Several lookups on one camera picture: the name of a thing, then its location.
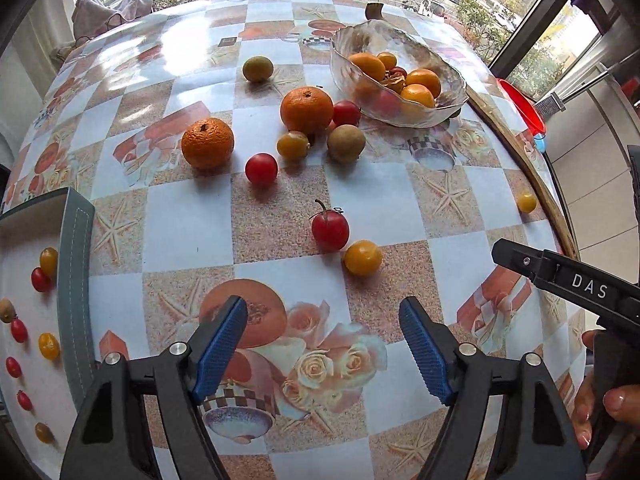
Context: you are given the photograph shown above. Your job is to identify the yellow tomato right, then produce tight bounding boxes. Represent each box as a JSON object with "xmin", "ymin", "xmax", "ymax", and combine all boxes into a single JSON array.
[{"xmin": 516, "ymin": 193, "xmax": 538, "ymax": 214}]

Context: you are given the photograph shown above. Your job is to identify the red plastic bucket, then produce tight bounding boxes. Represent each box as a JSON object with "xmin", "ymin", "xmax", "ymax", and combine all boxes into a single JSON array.
[{"xmin": 497, "ymin": 78, "xmax": 547, "ymax": 136}]

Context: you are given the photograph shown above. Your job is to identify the large orange mandarin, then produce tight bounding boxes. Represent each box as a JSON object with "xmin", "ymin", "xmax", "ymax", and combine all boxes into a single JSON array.
[{"xmin": 280, "ymin": 87, "xmax": 334, "ymax": 136}]

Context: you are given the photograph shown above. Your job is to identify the red cherry tomato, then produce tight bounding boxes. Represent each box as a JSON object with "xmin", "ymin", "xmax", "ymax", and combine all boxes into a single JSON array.
[{"xmin": 6, "ymin": 356, "xmax": 23, "ymax": 378}]

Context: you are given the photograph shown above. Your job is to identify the red tomato near small mandarin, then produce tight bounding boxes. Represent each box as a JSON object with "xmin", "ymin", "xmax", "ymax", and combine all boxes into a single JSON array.
[{"xmin": 244, "ymin": 153, "xmax": 279, "ymax": 186}]

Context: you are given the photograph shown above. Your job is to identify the clear glass fruit bowl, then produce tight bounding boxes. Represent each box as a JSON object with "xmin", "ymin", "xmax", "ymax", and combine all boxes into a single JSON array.
[{"xmin": 330, "ymin": 20, "xmax": 468, "ymax": 128}]

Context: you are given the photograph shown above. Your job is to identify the yellow tomato near stemmed one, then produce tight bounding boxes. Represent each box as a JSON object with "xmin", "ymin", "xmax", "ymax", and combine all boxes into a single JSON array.
[{"xmin": 343, "ymin": 240, "xmax": 383, "ymax": 276}]

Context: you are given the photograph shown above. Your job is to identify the red tomato with stem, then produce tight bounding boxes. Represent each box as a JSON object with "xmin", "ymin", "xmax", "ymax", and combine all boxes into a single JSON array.
[{"xmin": 10, "ymin": 318, "xmax": 28, "ymax": 344}]

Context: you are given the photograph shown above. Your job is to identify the oranges in bowl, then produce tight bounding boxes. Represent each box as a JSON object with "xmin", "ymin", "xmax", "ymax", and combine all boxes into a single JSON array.
[{"xmin": 348, "ymin": 52, "xmax": 442, "ymax": 108}]

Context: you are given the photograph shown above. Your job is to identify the white cloth on chair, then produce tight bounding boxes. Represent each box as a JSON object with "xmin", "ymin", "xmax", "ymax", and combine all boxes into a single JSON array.
[{"xmin": 72, "ymin": 0, "xmax": 153, "ymax": 41}]

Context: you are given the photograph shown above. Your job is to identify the dark yellow tomato low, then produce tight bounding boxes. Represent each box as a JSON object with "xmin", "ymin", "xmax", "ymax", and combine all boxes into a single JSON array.
[{"xmin": 34, "ymin": 422, "xmax": 55, "ymax": 444}]

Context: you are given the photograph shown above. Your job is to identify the red stemmed tomato on table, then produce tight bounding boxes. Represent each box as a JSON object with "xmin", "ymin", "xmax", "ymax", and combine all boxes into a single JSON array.
[{"xmin": 311, "ymin": 200, "xmax": 350, "ymax": 252}]

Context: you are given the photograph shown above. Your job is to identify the right human hand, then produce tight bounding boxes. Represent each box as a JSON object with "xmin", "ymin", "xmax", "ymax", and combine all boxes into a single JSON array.
[{"xmin": 570, "ymin": 330, "xmax": 639, "ymax": 460}]

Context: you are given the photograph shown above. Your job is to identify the red tomato beside mandarin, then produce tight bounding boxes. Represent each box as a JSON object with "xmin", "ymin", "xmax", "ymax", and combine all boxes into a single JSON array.
[{"xmin": 332, "ymin": 100, "xmax": 361, "ymax": 127}]

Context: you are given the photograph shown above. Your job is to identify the white tray with green rim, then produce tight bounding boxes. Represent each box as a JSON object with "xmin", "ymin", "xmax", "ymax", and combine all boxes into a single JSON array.
[{"xmin": 1, "ymin": 188, "xmax": 96, "ymax": 479}]

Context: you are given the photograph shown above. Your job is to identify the greenish yellow tomato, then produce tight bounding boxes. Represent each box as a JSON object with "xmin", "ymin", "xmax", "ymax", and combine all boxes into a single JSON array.
[{"xmin": 277, "ymin": 131, "xmax": 310, "ymax": 162}]

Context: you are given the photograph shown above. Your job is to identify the brown longan near mandarin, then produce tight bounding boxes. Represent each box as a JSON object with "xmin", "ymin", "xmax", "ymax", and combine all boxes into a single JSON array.
[{"xmin": 326, "ymin": 125, "xmax": 366, "ymax": 164}]

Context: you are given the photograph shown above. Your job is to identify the red tomato low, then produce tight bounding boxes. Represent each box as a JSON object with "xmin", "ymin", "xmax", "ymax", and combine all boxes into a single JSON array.
[{"xmin": 30, "ymin": 266, "xmax": 52, "ymax": 294}]

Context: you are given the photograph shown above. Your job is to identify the yellow cherry tomato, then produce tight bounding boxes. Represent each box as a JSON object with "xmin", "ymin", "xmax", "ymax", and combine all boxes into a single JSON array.
[{"xmin": 39, "ymin": 247, "xmax": 58, "ymax": 281}]

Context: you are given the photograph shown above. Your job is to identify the small orange mandarin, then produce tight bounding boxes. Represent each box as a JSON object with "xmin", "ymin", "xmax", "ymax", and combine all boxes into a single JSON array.
[{"xmin": 181, "ymin": 117, "xmax": 234, "ymax": 171}]

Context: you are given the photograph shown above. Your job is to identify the yellow tomato centre left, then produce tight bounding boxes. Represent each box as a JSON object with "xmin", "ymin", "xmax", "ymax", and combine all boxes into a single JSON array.
[{"xmin": 38, "ymin": 333, "xmax": 61, "ymax": 361}]

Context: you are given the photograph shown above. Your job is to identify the red tomato stem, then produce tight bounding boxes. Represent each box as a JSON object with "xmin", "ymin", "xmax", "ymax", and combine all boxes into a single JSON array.
[{"xmin": 16, "ymin": 390, "xmax": 32, "ymax": 412}]

